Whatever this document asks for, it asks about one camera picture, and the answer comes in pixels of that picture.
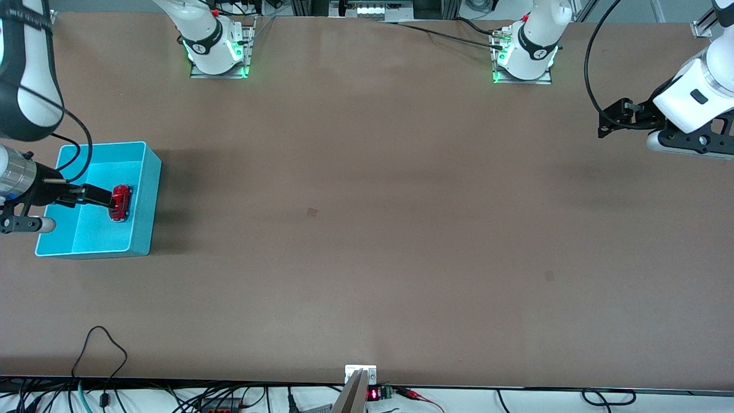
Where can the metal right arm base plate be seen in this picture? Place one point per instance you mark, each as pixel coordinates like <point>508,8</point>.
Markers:
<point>198,73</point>

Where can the black and orange power strip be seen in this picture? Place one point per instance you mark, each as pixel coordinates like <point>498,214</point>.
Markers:
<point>221,404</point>

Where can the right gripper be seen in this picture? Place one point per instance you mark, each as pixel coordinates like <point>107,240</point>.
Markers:
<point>48,190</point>

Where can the grey camera post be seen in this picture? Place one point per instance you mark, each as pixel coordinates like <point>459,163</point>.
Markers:
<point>352,398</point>

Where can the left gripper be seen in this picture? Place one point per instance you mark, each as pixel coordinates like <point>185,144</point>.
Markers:
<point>643,109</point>

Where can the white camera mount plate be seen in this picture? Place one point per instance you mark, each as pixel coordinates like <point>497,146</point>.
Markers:
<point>351,373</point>

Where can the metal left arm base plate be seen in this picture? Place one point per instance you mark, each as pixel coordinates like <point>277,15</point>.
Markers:
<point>545,80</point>

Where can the blue plastic box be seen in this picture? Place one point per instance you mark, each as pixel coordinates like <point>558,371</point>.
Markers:
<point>92,229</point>

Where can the aluminium corner bracket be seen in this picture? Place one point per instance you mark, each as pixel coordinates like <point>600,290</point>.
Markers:
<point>702,28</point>

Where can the red LED display module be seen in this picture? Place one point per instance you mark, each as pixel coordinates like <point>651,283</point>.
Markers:
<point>374,394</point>

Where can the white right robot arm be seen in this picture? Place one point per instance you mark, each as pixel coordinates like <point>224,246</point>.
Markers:
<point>37,103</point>

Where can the metal rack with lit panel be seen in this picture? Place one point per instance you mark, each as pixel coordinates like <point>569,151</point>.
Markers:
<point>373,10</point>

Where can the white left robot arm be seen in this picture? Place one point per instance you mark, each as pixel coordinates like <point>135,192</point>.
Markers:
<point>536,51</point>

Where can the red beetle toy car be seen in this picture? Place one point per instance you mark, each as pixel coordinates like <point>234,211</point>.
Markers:
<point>120,201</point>

